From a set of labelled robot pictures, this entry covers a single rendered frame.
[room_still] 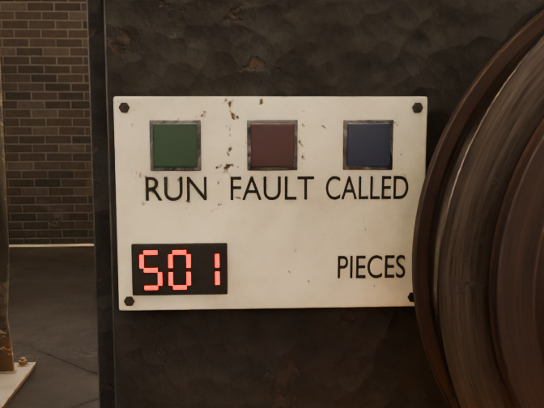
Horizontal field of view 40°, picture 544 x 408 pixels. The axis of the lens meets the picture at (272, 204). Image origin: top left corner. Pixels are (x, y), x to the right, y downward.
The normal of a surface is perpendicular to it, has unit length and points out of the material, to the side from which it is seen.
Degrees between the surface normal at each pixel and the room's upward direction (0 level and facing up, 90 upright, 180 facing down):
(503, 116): 90
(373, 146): 90
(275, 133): 90
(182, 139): 90
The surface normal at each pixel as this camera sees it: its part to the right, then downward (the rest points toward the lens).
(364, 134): 0.05, 0.13
